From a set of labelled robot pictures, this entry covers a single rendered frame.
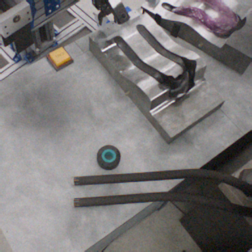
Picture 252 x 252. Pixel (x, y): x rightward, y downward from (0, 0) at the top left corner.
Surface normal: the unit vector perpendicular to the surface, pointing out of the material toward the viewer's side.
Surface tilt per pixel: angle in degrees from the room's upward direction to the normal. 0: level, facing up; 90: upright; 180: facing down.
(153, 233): 0
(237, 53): 90
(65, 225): 0
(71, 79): 0
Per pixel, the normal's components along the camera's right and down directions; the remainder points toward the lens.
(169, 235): 0.00, -0.49
